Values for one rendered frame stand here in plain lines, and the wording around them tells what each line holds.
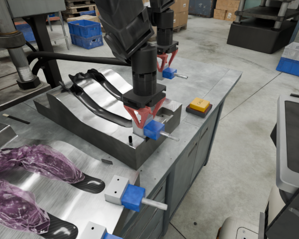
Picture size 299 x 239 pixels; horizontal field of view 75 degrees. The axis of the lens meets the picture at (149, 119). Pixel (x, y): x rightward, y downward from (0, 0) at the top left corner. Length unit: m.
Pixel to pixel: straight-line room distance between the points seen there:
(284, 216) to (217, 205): 1.16
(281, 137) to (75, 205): 0.41
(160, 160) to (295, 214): 0.37
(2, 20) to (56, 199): 0.78
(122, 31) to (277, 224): 0.38
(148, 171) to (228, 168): 1.21
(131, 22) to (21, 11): 0.89
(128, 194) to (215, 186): 1.18
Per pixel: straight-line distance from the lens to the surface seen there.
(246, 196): 1.61
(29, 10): 1.24
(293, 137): 0.39
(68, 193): 0.49
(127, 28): 0.38
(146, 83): 0.44
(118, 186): 0.45
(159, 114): 0.65
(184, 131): 0.70
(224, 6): 7.33
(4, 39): 1.05
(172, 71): 0.76
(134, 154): 0.52
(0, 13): 1.05
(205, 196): 1.51
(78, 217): 0.46
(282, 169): 0.32
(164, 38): 0.72
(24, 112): 0.93
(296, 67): 3.67
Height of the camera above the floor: 1.25
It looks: 37 degrees down
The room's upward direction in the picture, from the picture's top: straight up
